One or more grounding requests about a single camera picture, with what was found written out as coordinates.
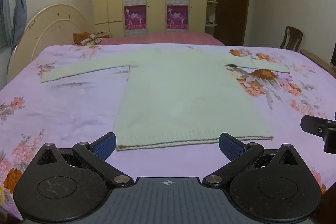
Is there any dark brown door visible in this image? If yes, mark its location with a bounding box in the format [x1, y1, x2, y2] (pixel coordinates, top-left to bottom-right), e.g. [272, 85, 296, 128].
[215, 0, 250, 46]

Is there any wooden chair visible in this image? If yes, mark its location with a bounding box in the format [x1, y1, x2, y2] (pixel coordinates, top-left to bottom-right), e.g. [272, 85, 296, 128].
[280, 26, 303, 52]

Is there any pale green knit sweater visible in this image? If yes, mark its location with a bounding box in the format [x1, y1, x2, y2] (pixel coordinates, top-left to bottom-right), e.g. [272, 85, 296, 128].
[41, 47, 290, 151]

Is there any orange cushion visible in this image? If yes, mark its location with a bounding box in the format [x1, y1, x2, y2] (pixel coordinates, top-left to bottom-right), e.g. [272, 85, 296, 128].
[73, 32, 91, 45]

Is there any cream open shelf unit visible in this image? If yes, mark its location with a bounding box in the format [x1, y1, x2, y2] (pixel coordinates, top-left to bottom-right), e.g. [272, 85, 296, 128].
[205, 0, 219, 38]

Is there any pink bed cover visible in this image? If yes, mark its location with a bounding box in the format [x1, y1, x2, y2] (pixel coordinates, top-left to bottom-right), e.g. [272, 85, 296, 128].
[101, 31, 225, 46]

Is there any purple floral bedsheet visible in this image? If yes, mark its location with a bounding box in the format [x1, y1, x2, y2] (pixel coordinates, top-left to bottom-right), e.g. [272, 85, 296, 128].
[0, 44, 336, 222]

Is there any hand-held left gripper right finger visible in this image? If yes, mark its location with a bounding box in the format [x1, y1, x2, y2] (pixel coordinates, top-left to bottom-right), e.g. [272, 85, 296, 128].
[203, 133, 312, 187]

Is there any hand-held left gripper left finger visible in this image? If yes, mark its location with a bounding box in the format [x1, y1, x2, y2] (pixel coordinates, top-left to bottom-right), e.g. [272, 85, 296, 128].
[28, 132, 134, 188]

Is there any cream curved headboard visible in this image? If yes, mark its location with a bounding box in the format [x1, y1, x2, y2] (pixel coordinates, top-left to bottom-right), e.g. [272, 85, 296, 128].
[7, 4, 91, 83]

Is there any grey blue curtain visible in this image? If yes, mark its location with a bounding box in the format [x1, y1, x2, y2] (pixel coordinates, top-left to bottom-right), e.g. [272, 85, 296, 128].
[0, 0, 30, 50]

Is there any patterned beige pillow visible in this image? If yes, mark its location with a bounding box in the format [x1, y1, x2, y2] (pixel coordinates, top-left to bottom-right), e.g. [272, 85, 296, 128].
[80, 34, 103, 46]

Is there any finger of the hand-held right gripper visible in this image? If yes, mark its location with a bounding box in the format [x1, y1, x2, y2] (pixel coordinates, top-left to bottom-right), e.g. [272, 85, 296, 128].
[301, 114, 336, 138]
[323, 127, 336, 154]

